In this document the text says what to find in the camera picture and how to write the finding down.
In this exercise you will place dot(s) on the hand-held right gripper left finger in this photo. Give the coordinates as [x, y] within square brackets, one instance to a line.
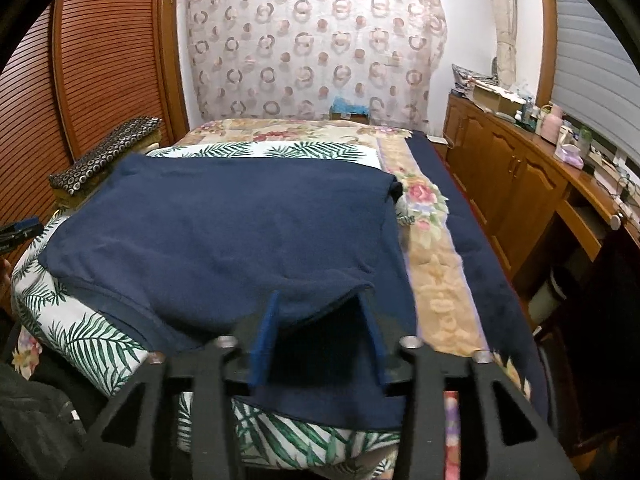
[265, 340]

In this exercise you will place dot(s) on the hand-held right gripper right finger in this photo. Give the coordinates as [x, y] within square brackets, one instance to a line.
[372, 340]

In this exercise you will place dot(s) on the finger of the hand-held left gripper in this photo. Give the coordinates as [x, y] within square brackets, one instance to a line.
[22, 229]

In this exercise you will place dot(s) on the navy t-shirt with orange print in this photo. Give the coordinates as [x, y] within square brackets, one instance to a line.
[225, 230]

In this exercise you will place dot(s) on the olive gold cushion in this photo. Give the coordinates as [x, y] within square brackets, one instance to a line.
[70, 200]

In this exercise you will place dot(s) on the bed with floral cover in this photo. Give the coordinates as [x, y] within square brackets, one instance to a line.
[440, 280]

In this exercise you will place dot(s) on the dark circle patterned pillow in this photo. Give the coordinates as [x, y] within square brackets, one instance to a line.
[100, 157]

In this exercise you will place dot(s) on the white trash bin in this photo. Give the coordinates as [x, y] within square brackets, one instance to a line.
[550, 295]

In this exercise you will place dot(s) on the wooden louvered wardrobe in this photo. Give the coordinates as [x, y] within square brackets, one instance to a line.
[110, 60]

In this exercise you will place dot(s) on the black bag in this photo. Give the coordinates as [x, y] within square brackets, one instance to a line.
[35, 425]

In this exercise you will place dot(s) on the wooden cabinet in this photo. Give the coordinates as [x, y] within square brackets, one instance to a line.
[505, 170]

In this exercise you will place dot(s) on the dark chair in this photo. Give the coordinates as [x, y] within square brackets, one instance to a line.
[605, 350]

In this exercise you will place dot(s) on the blue cardboard box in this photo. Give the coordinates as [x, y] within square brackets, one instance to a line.
[347, 107]

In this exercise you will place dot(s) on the lilac tissue box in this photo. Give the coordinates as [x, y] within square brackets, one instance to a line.
[571, 156]

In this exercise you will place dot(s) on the patterned plastic bag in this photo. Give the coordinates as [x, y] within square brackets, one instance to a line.
[465, 80]

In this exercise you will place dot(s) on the pink thermos bottle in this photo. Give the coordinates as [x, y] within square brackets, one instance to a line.
[552, 122]

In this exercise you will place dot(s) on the green lid jar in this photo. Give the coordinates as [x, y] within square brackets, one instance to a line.
[584, 141]

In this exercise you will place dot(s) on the circle patterned sheer curtain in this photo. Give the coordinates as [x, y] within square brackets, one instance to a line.
[300, 50]

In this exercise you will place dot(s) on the cream lace curtain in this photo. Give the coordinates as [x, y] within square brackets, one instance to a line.
[505, 20]

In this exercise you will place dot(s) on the white roller blind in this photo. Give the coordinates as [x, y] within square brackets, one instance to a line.
[595, 60]

